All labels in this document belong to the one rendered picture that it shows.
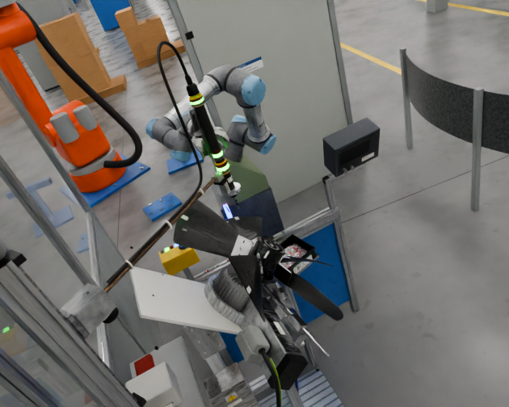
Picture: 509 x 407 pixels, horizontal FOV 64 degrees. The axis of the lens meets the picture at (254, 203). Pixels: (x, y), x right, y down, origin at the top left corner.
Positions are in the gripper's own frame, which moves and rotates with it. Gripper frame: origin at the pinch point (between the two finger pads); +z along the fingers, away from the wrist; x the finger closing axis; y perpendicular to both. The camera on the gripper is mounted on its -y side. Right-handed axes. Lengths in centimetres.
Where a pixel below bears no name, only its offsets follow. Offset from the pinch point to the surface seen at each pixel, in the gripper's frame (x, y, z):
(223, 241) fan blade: 10.4, 35.4, 2.7
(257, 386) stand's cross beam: 23, 108, 12
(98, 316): 49, 13, 36
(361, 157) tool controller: -72, 57, -35
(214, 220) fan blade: 9.6, 29.6, -4.0
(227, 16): -71, -1, -182
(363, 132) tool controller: -75, 43, -34
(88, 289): 49, 8, 30
